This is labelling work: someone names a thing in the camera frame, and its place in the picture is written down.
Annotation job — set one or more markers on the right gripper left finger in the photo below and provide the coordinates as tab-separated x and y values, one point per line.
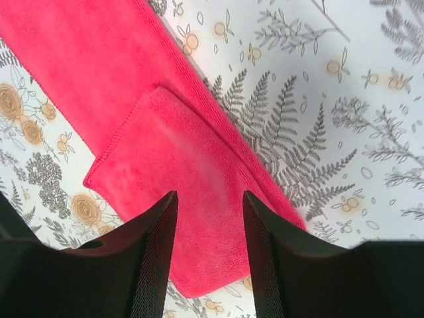
123	273

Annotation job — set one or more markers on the floral table mat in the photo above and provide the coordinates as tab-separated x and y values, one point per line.
324	97

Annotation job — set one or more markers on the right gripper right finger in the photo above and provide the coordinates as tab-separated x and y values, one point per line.
295	274

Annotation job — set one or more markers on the pink red towel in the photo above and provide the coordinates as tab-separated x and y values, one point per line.
165	149

